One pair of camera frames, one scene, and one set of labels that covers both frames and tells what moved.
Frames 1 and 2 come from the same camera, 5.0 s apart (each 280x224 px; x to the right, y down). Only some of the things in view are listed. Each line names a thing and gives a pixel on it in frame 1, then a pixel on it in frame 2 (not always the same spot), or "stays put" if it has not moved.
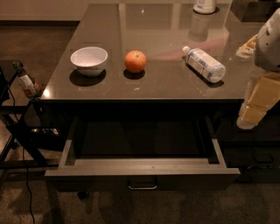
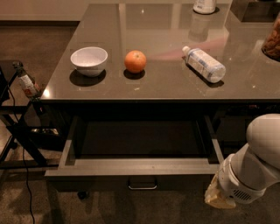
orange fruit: x=135 y=61 stays put
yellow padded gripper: x=268 y=48 -> x=233 y=184
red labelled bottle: x=26 y=82 stays put
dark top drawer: x=142 y=153 stays put
